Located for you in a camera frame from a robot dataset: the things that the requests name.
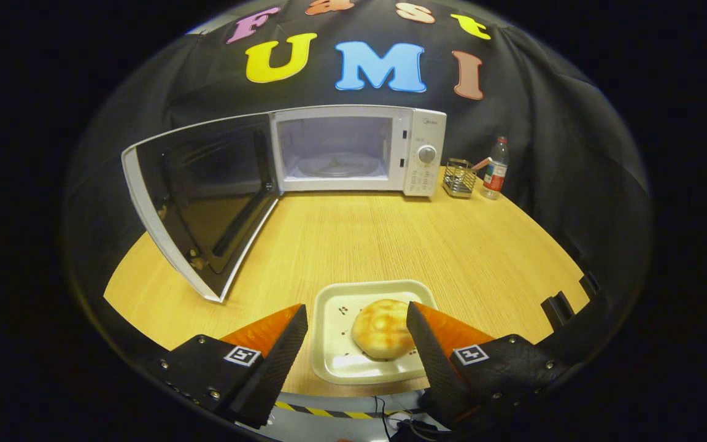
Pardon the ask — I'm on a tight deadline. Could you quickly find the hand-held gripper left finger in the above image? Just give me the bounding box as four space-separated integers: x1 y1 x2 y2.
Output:
145 303 309 430

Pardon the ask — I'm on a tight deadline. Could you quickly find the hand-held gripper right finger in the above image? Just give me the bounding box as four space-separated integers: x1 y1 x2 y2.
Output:
406 301 575 430

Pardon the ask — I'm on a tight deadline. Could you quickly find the golden bread bun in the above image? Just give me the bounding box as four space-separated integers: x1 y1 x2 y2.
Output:
352 299 417 360

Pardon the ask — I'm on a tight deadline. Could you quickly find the white microwave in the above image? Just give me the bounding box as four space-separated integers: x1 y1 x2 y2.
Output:
122 104 447 303

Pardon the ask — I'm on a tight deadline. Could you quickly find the cream square plate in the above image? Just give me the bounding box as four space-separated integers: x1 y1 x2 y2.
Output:
312 280 439 386

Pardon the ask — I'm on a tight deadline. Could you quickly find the yellow black striped tape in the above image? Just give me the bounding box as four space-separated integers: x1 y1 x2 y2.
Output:
274 401 422 420

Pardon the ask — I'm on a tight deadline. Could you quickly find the clear plastic water bottle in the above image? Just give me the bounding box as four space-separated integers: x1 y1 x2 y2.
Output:
482 136 509 200

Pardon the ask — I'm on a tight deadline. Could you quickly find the thin black cable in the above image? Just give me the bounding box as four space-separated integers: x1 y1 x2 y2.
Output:
372 396 446 442

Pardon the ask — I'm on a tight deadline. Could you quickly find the metal wire basket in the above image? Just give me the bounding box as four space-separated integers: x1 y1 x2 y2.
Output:
442 158 478 198

